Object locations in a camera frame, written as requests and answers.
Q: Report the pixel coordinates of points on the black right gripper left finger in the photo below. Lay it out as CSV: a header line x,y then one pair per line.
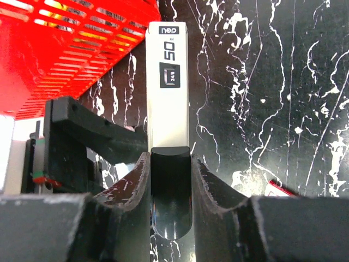
x,y
111,226

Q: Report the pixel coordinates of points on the red plastic basket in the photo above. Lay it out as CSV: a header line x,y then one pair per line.
x,y
52,49

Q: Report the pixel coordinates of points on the dark stapler magazine part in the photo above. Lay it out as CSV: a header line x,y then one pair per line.
x,y
167,88

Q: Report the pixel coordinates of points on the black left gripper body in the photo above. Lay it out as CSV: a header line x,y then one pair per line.
x,y
58,161

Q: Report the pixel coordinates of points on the staple box with tray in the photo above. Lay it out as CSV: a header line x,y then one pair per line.
x,y
276,189

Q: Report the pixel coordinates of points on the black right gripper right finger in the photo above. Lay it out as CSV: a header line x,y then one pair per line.
x,y
231,227

